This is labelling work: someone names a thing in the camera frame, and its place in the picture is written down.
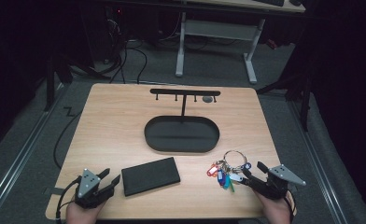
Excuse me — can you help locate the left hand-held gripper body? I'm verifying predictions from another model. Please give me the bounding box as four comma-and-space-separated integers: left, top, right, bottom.
74, 168, 115, 210

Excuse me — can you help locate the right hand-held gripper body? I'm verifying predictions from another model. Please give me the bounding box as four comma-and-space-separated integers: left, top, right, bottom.
249, 163, 307, 201

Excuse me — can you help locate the key ring with coloured tags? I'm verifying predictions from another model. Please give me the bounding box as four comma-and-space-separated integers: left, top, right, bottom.
205, 149, 253, 193

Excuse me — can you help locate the black wallet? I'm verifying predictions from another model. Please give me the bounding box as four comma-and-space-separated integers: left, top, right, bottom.
120, 156, 181, 198

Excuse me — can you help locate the black key holder with tray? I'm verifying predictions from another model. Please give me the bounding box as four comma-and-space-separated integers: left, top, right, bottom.
143, 88, 222, 154

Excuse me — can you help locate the person's right hand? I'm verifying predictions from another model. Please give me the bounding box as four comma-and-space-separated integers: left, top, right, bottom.
253, 189, 297, 224

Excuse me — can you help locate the person's left hand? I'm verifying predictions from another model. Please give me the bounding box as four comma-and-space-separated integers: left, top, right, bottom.
65, 200, 106, 224

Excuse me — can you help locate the black metal stand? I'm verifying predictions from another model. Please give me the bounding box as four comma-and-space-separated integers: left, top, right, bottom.
255, 46, 317, 133
43, 51, 111, 112

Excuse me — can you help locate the black computer tower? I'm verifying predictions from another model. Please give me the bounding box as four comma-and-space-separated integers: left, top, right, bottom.
79, 5, 128, 64

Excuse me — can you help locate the desk with white legs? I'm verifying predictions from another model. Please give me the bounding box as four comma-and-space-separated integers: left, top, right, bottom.
174, 0, 307, 86

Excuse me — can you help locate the black keyboard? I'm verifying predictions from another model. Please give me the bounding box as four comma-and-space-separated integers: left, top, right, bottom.
253, 0, 286, 7

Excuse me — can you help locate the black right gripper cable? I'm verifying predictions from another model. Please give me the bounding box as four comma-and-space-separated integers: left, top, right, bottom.
283, 189, 297, 224

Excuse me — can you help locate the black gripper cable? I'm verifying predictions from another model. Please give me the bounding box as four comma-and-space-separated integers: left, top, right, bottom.
55, 175, 82, 224
283, 189, 297, 224

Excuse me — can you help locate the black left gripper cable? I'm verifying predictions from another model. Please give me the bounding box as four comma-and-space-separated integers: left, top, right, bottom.
55, 175, 82, 224

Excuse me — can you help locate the metal floor rail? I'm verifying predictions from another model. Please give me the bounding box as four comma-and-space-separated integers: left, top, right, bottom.
0, 83, 67, 219
287, 98, 349, 224

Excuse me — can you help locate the black floor cable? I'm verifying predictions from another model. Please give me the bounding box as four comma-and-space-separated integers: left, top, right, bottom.
52, 106, 83, 171

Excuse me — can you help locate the bundle of black cables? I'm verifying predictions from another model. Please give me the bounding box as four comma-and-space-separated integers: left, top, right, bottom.
91, 18, 148, 85

